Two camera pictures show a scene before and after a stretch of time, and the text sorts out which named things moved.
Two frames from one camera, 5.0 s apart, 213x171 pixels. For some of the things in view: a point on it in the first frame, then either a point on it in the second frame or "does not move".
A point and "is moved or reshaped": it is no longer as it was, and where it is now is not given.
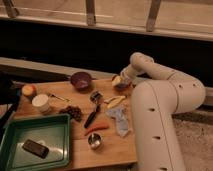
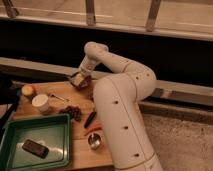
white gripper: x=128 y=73 → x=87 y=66
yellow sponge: x=117 y=80 is moved or reshaped
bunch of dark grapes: x=74 y=112 does not move
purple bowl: x=81 y=82 does not move
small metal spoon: x=64 y=99 does not move
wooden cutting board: x=100 y=110 does not move
